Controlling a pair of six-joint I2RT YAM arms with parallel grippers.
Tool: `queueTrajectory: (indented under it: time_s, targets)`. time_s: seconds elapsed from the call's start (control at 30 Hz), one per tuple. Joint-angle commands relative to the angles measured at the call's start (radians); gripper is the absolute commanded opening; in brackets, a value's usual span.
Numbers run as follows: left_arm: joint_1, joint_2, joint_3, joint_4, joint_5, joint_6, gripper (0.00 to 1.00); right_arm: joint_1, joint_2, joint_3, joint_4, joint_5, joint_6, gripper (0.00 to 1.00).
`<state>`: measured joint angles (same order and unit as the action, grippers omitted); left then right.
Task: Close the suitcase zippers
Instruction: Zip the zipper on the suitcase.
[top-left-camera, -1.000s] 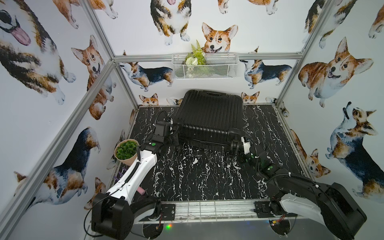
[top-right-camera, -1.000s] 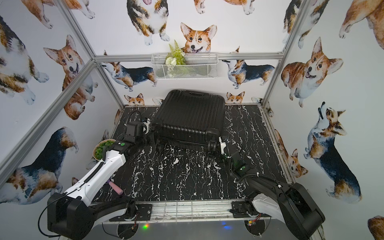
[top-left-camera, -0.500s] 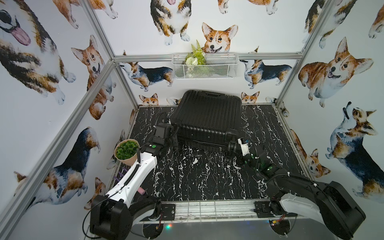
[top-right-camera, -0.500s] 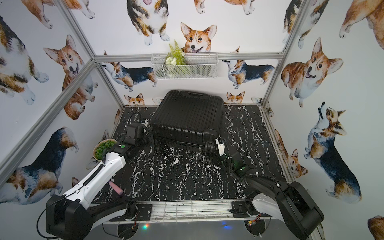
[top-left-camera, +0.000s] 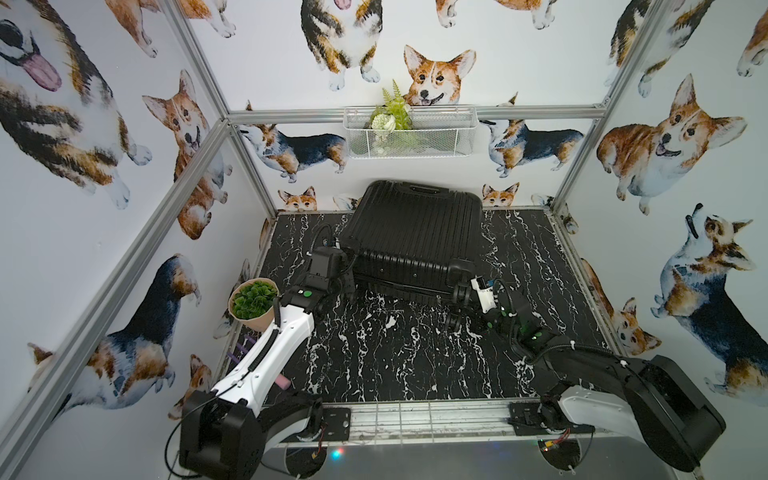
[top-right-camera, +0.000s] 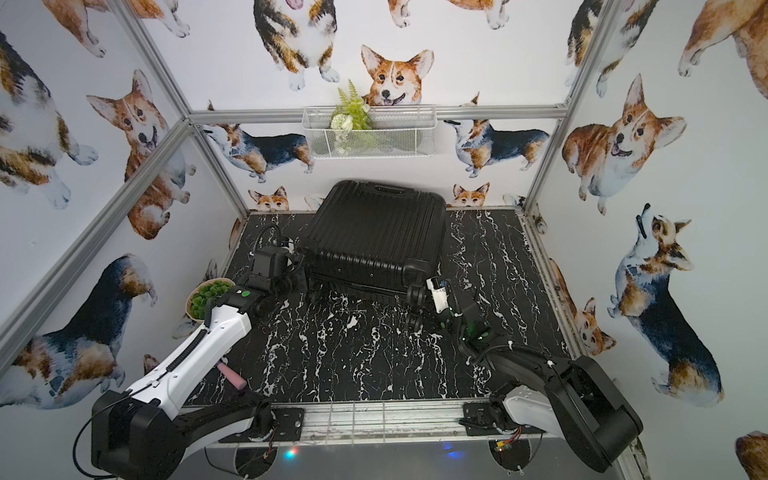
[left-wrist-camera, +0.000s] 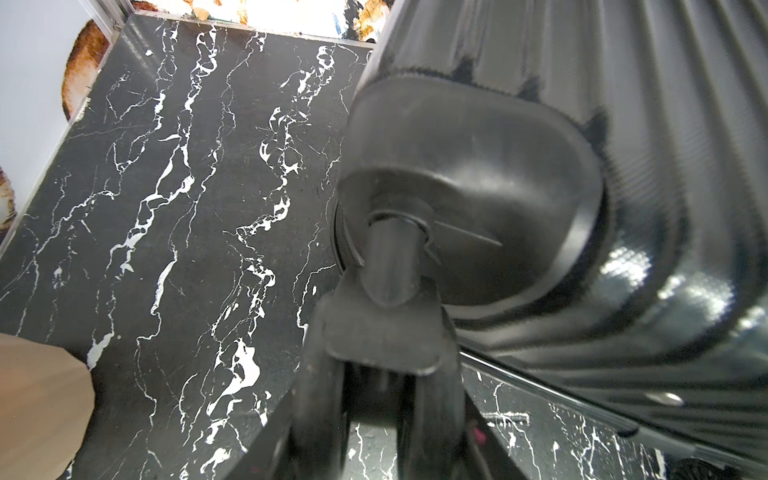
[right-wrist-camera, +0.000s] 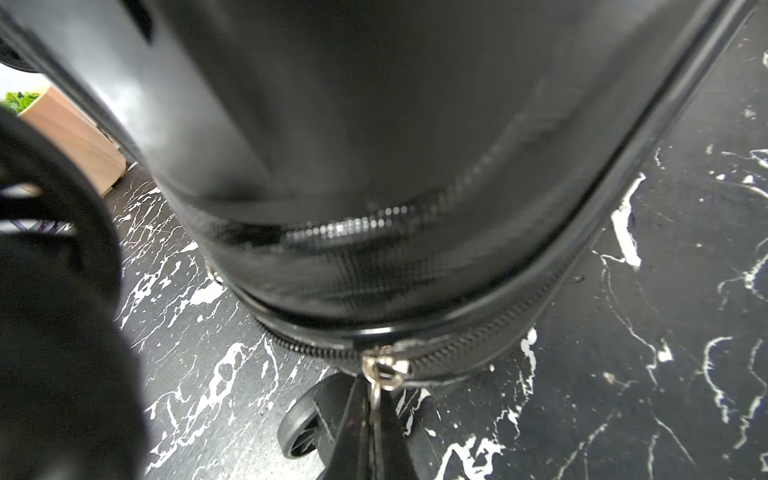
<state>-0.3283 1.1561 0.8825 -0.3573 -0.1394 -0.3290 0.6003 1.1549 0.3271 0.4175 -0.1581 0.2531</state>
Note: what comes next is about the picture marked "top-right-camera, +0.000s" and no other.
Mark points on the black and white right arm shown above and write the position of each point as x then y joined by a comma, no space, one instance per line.
571,398

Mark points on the black hard-shell suitcase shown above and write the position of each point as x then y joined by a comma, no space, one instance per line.
375,241

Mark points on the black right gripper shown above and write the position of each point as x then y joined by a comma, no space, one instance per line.
434,302

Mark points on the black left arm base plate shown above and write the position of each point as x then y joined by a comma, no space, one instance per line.
279,425

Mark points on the white wire mesh basket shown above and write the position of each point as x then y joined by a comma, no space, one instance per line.
397,132

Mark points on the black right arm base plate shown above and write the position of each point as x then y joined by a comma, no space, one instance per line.
490,418

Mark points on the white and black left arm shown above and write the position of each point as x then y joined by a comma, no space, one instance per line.
143,433

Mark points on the green fern with white flower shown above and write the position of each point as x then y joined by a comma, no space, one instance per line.
350,122

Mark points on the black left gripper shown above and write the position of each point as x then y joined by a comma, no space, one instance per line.
287,273

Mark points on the green succulent in beige pot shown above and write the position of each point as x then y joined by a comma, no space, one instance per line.
208,290

